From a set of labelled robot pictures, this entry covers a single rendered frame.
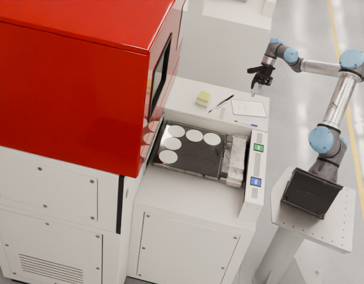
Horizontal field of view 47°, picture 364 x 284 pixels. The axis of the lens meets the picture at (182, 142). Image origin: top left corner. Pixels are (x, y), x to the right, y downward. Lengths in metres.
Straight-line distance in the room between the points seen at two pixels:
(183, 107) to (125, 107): 1.06
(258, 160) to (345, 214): 0.55
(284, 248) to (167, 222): 0.76
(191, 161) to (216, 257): 0.54
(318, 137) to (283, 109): 2.30
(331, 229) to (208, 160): 0.72
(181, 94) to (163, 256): 0.96
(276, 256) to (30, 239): 1.42
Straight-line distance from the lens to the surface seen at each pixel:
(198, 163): 2.23
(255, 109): 2.58
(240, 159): 2.35
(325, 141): 2.06
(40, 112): 1.61
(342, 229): 2.34
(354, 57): 2.20
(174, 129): 2.40
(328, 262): 3.25
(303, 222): 2.27
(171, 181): 2.23
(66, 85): 1.48
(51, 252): 2.34
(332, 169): 2.19
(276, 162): 3.73
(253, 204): 2.06
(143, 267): 2.60
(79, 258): 2.30
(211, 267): 2.44
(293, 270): 2.84
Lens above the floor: 2.48
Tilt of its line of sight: 43 degrees down
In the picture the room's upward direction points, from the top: 11 degrees clockwise
